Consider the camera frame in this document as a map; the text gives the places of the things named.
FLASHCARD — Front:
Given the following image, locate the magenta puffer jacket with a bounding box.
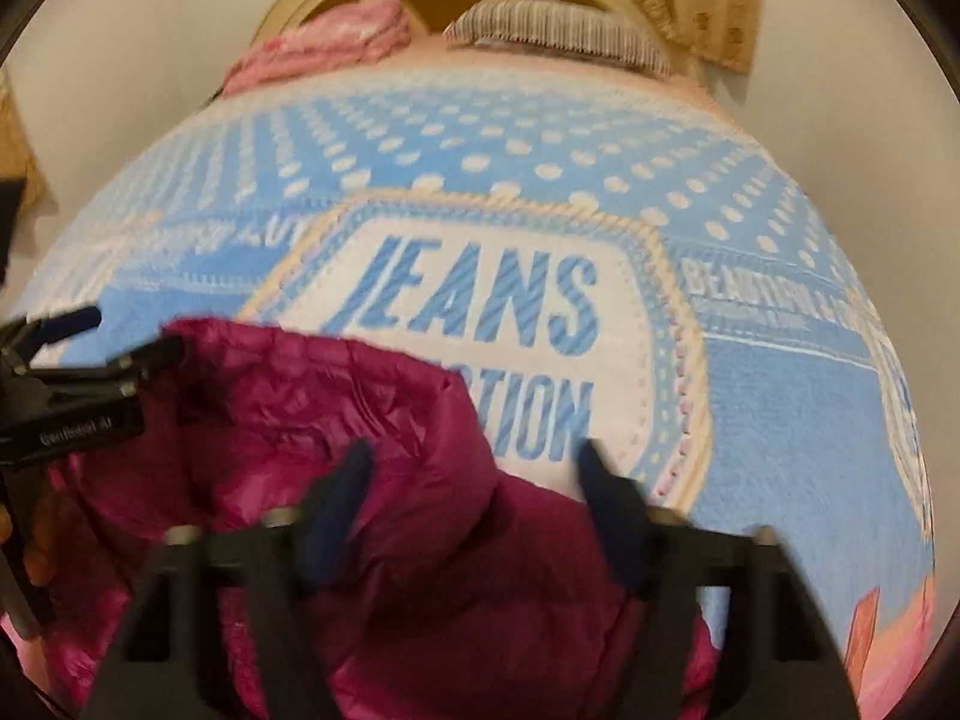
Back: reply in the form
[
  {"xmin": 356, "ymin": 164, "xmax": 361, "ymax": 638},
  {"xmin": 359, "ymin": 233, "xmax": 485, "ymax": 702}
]
[{"xmin": 41, "ymin": 317, "xmax": 644, "ymax": 718}]

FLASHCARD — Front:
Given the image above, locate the person's left hand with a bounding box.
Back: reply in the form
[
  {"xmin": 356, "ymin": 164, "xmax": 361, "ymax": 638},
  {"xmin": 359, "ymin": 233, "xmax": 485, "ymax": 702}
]
[{"xmin": 0, "ymin": 494, "xmax": 55, "ymax": 587}]

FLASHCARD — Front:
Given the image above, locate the beige window curtain left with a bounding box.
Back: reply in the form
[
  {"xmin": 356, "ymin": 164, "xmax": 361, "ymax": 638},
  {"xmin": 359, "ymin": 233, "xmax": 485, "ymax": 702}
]
[{"xmin": 0, "ymin": 68, "xmax": 47, "ymax": 218}]

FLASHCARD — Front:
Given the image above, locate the folded pink blanket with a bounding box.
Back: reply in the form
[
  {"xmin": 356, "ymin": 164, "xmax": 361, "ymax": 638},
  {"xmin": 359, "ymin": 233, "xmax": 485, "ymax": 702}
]
[{"xmin": 221, "ymin": 0, "xmax": 412, "ymax": 96}]

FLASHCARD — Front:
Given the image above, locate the pink and blue bedspread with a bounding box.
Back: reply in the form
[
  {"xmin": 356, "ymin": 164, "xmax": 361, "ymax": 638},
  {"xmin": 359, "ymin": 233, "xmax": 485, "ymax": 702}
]
[{"xmin": 20, "ymin": 50, "xmax": 934, "ymax": 718}]

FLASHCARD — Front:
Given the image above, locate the striped pillow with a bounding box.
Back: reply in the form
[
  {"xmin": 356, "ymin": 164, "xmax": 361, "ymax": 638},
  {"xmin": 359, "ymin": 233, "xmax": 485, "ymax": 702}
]
[{"xmin": 443, "ymin": 0, "xmax": 674, "ymax": 76}]

